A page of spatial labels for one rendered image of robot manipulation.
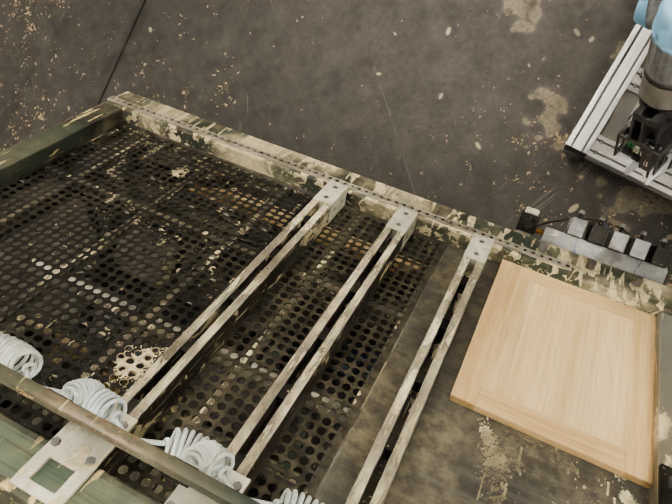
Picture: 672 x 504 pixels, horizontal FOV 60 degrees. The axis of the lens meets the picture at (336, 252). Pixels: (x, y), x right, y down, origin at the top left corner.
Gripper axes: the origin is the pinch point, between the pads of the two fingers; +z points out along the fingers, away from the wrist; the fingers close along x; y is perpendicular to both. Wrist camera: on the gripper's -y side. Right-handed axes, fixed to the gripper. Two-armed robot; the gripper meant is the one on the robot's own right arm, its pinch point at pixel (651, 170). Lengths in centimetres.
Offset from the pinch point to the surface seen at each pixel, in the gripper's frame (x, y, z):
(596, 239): -20, -24, 74
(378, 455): -6, 67, 22
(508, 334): -13, 23, 54
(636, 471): 27, 31, 49
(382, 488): 0, 71, 20
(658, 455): 28, 25, 50
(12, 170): -138, 89, 14
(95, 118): -155, 61, 28
